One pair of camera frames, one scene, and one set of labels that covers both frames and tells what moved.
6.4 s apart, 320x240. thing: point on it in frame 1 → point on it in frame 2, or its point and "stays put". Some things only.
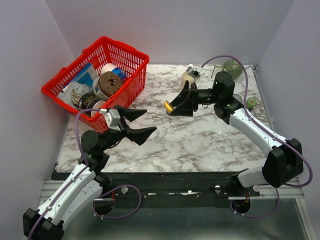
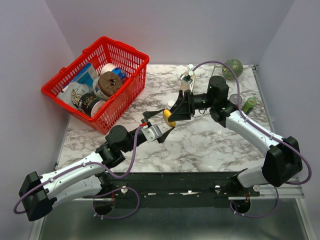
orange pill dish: x=168 y=107 → x=166 y=114
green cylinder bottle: x=251 y=103 stays put
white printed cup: x=97 y=91 stays put
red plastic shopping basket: x=106 y=51 stays put
